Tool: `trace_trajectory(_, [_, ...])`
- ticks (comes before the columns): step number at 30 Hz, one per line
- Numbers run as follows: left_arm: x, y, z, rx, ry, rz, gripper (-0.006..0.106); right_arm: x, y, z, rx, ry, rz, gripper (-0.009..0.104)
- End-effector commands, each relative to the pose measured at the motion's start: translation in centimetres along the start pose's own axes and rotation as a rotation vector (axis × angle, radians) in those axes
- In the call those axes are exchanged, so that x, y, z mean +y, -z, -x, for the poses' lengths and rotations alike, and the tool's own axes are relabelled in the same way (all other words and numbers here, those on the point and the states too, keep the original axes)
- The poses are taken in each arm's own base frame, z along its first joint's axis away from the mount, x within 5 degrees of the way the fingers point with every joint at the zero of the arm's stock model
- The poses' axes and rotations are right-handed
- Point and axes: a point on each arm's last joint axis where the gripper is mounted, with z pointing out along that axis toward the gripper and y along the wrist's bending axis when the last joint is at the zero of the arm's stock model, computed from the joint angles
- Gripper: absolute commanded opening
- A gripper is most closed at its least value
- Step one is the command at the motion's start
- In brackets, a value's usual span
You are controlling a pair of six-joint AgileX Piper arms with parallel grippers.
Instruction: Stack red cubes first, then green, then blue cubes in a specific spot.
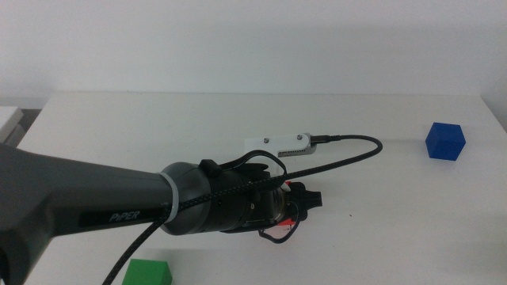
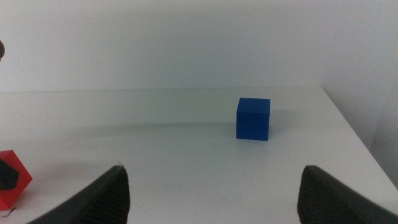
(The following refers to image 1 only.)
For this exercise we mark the blue cube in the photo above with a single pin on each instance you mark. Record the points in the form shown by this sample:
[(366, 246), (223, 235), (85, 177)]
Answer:
[(444, 142)]

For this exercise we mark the green cube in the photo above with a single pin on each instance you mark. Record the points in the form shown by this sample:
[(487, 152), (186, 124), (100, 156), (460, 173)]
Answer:
[(147, 274)]

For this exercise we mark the grey left Piper arm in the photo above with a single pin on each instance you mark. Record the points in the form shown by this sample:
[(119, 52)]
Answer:
[(79, 190)]

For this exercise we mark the white and silver wrist camera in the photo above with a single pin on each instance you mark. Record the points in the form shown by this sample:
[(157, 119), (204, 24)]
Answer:
[(273, 143)]

